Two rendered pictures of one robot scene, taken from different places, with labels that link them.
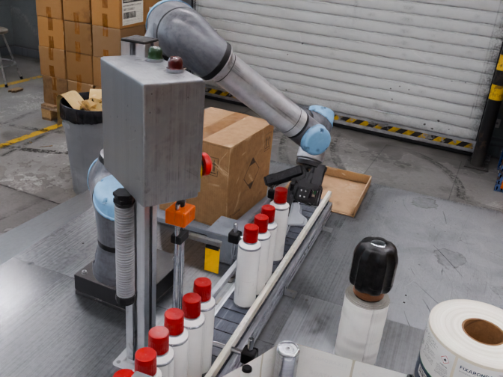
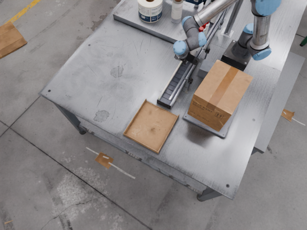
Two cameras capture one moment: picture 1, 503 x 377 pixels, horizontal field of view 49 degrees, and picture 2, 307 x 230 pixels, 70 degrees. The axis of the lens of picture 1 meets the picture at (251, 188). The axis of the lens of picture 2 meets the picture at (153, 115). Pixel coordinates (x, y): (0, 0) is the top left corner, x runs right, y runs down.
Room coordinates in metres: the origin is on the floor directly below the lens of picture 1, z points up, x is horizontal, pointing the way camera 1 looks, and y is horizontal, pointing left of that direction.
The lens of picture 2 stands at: (2.38, -0.17, 2.20)
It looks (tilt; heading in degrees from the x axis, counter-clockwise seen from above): 65 degrees down; 190
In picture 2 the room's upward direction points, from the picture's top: straight up
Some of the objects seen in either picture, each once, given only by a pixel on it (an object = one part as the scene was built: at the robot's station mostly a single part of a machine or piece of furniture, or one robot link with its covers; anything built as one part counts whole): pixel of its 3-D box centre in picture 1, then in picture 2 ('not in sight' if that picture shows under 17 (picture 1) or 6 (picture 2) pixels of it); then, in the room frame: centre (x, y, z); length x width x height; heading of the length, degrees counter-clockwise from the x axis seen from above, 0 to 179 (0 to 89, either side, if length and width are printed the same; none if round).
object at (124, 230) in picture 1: (124, 249); not in sight; (0.77, 0.20, 1.18); 0.04 x 0.04 x 0.21
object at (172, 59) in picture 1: (175, 63); not in sight; (0.80, 0.13, 1.49); 0.03 x 0.03 x 0.02
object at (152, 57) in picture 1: (155, 53); not in sight; (0.85, 0.17, 1.49); 0.03 x 0.03 x 0.02
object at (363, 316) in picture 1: (364, 309); (177, 3); (0.87, -0.24, 1.03); 0.09 x 0.09 x 0.30
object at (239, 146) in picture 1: (217, 164); (218, 96); (1.62, 0.12, 0.99); 0.30 x 0.24 x 0.27; 156
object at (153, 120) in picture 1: (151, 126); not in sight; (0.81, 0.17, 1.38); 0.17 x 0.10 x 0.19; 36
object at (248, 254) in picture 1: (248, 265); (204, 29); (1.05, -0.01, 0.98); 0.05 x 0.05 x 0.20
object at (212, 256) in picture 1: (212, 259); not in sight; (0.89, 0.06, 1.09); 0.03 x 0.01 x 0.06; 71
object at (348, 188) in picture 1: (328, 187); (151, 124); (1.83, -0.28, 0.85); 0.30 x 0.26 x 0.04; 161
